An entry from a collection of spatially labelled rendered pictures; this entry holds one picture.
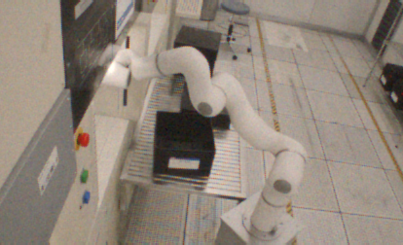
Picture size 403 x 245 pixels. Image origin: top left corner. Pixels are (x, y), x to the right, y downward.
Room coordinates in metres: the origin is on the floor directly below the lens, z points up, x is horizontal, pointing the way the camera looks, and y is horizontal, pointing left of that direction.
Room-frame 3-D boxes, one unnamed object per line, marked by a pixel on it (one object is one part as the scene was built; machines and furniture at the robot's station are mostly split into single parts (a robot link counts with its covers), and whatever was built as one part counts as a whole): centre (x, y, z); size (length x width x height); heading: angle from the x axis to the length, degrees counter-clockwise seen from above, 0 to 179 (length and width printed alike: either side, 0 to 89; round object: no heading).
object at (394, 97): (3.43, -2.20, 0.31); 0.30 x 0.28 x 0.26; 4
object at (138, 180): (1.75, 0.06, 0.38); 1.30 x 0.60 x 0.76; 4
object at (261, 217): (0.99, -0.36, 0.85); 0.19 x 0.19 x 0.18
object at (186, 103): (1.72, -0.01, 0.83); 0.29 x 0.29 x 0.13; 6
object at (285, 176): (0.96, -0.35, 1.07); 0.19 x 0.12 x 0.24; 164
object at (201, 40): (2.19, 0.13, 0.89); 0.29 x 0.29 x 0.25; 89
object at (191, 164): (1.31, 0.07, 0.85); 0.28 x 0.28 x 0.17; 12
